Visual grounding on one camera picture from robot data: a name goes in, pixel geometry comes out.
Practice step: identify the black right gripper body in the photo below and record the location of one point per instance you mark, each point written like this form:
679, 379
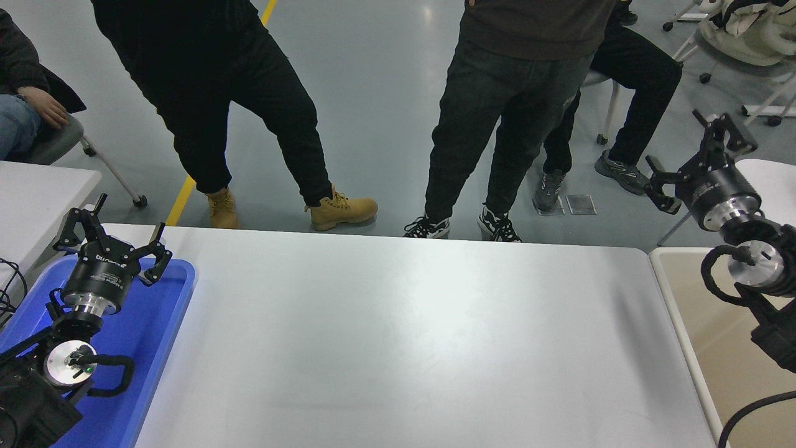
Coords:
718, 186

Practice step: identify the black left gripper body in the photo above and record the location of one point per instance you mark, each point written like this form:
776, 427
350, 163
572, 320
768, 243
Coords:
99, 274

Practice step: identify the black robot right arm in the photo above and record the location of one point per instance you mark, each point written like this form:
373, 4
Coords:
765, 292

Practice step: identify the person's hand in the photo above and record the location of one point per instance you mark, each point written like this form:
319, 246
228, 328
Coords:
45, 107

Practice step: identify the white round table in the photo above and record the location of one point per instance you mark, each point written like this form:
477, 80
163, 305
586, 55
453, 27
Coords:
774, 183

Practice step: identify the white side table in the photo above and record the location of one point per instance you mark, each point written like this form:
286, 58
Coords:
37, 199

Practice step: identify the white wheeled chair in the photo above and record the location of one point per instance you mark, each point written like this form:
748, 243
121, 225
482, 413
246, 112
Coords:
755, 68

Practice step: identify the blue plastic tray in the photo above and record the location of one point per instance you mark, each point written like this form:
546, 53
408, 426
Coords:
155, 336

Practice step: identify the metal floor plate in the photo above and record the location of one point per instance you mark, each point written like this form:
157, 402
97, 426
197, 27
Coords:
556, 206
581, 204

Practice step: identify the grey wheeled chair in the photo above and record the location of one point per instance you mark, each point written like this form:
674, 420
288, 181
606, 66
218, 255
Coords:
59, 137

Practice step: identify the cream coat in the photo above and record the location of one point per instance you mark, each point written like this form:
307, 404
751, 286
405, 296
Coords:
752, 37

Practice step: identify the person in grey sneakers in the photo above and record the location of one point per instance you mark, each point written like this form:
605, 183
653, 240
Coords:
634, 68

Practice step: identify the large pale bin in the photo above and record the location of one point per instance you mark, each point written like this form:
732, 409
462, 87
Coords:
696, 311

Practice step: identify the grey-seat wheeled chair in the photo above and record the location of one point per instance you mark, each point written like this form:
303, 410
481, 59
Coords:
600, 78

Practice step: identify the person in black-white sneakers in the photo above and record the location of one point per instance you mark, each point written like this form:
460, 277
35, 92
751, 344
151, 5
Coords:
516, 93

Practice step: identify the seated person in black jacket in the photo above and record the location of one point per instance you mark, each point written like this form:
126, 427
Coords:
25, 56

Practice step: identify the person in tan boots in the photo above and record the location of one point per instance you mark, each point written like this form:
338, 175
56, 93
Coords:
205, 74

